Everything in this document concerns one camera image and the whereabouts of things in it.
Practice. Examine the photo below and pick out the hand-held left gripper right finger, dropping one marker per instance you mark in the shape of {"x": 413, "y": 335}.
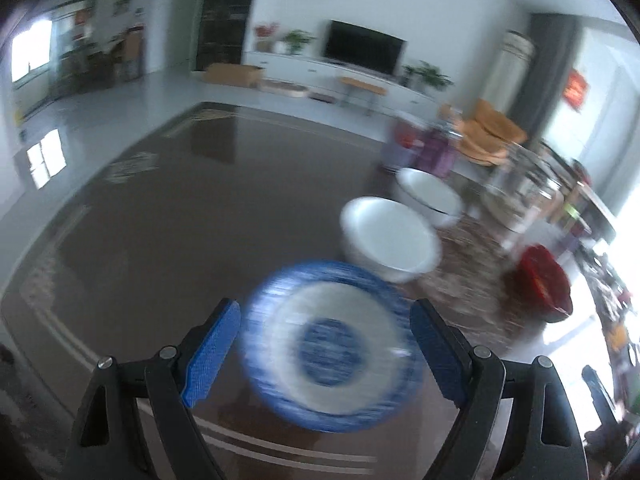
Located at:
{"x": 440, "y": 355}

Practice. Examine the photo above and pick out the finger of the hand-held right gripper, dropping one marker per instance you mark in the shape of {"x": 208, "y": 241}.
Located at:
{"x": 597, "y": 395}

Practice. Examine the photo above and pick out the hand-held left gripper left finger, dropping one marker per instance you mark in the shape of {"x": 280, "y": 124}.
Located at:
{"x": 212, "y": 355}

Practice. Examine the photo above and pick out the blue patterned porcelain bowl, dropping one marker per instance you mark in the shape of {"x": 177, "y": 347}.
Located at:
{"x": 330, "y": 345}

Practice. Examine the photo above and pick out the plain white bowl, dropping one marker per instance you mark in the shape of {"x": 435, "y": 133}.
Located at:
{"x": 390, "y": 245}

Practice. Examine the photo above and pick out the large red flower-shaped plate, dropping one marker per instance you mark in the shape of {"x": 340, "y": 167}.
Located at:
{"x": 545, "y": 285}

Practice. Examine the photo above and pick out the white bowl with dark rim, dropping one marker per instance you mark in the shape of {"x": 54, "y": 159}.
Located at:
{"x": 430, "y": 195}

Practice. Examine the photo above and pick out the glass electric kettle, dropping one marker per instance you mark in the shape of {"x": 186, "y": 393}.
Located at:
{"x": 520, "y": 195}

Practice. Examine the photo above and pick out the wooden slatted bench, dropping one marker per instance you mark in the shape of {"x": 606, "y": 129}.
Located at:
{"x": 585, "y": 195}

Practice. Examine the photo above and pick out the purple thermos jug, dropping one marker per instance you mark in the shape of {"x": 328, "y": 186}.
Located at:
{"x": 437, "y": 152}

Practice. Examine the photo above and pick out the white and red tin can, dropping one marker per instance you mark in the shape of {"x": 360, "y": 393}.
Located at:
{"x": 397, "y": 150}

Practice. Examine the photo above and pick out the orange lounge chair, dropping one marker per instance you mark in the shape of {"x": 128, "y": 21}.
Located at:
{"x": 497, "y": 120}
{"x": 482, "y": 147}

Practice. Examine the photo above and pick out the beige pet bed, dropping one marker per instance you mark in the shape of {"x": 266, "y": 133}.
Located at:
{"x": 286, "y": 89}

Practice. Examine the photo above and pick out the large leafy potted plant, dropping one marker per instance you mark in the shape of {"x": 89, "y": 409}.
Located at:
{"x": 432, "y": 76}

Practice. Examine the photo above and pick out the wooden stool with metal legs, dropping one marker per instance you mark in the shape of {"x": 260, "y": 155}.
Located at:
{"x": 362, "y": 85}

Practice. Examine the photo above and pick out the small potted plant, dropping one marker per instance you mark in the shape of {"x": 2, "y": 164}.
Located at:
{"x": 408, "y": 75}

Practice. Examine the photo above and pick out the cardboard box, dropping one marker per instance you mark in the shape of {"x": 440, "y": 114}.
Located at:
{"x": 235, "y": 74}

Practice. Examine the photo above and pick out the standing air conditioner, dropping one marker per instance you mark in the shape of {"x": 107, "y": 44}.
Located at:
{"x": 512, "y": 75}

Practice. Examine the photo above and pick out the white television cabinet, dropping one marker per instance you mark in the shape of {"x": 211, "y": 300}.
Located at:
{"x": 300, "y": 67}

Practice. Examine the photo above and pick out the grey curtain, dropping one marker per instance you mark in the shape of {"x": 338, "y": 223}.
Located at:
{"x": 550, "y": 65}

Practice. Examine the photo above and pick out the wooden dining chair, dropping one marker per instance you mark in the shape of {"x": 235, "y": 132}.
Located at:
{"x": 133, "y": 52}

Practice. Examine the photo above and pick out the flat screen television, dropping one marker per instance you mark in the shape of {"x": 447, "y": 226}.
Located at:
{"x": 362, "y": 50}

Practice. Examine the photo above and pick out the green potted plant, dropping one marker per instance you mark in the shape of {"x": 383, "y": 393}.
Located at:
{"x": 297, "y": 41}

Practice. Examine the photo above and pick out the red flowers in vase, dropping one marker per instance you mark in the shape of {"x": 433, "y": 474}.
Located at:
{"x": 266, "y": 34}

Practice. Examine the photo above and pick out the black glass display cabinet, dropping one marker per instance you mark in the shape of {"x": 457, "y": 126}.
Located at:
{"x": 227, "y": 15}

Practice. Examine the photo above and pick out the sliding glass door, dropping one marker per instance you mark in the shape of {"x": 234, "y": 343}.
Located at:
{"x": 45, "y": 45}

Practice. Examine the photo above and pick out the red wall calendar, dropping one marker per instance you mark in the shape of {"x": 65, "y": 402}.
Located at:
{"x": 576, "y": 89}

